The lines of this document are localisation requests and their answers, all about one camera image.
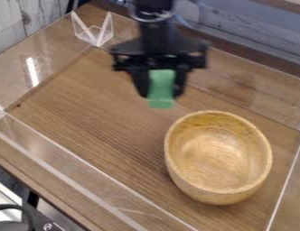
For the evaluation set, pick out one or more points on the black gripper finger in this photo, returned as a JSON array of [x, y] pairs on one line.
[[141, 81], [180, 82]]

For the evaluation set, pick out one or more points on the wooden brown bowl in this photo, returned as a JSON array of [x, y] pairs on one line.
[[219, 157]]

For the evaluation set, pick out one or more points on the black table frame bracket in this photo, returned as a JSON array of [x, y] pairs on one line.
[[48, 218]]

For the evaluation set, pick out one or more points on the green rectangular block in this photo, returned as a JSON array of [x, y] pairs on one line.
[[160, 96]]

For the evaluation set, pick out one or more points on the clear acrylic corner bracket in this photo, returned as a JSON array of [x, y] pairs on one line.
[[94, 35]]

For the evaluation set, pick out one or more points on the clear acrylic enclosure wall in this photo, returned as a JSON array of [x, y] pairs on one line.
[[84, 140]]

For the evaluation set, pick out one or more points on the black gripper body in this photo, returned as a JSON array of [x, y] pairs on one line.
[[160, 48]]

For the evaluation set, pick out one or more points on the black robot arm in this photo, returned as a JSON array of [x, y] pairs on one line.
[[156, 6]]

